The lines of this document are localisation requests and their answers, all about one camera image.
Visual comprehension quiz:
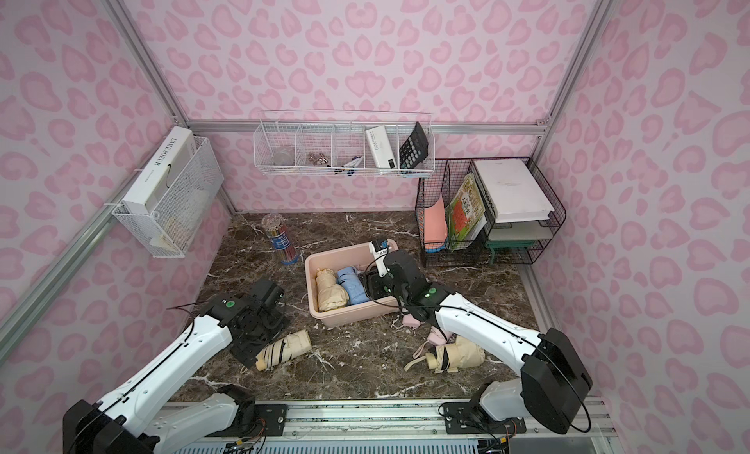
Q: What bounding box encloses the pink folder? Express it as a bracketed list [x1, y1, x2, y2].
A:
[423, 198, 448, 253]

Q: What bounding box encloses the black calculator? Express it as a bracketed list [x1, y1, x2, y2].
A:
[398, 122, 429, 170]

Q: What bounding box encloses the green red book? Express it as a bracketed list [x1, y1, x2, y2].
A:
[445, 173, 486, 251]

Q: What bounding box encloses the pale pink umbrella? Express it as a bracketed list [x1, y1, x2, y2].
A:
[402, 315, 422, 329]

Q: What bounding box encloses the white small box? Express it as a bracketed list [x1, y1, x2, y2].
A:
[364, 125, 396, 174]

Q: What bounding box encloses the colored pencil tube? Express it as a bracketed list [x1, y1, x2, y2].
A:
[261, 213, 299, 266]

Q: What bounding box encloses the white long box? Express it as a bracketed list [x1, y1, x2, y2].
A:
[122, 127, 198, 215]

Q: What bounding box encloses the cream umbrella right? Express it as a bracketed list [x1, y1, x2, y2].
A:
[404, 336, 486, 374]

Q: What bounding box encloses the black wire desk organizer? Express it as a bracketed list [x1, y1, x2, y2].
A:
[415, 157, 568, 267]

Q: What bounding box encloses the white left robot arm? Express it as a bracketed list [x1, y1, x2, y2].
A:
[62, 278, 288, 453]

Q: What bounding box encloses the white wire wall basket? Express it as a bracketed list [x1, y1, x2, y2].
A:
[253, 110, 437, 178]

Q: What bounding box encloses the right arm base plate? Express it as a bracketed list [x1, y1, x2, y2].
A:
[437, 402, 527, 438]

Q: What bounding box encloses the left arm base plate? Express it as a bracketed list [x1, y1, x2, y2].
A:
[208, 402, 288, 440]

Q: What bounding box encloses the beige umbrella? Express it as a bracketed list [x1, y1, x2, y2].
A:
[316, 269, 350, 313]

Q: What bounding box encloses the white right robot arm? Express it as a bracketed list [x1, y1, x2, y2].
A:
[365, 250, 593, 434]

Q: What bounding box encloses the white paper stack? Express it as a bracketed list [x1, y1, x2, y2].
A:
[474, 158, 555, 224]

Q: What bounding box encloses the pink plastic storage box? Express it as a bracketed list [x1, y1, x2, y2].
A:
[305, 242, 398, 327]

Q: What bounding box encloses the white mesh side basket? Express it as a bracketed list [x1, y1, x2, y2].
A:
[113, 137, 224, 258]

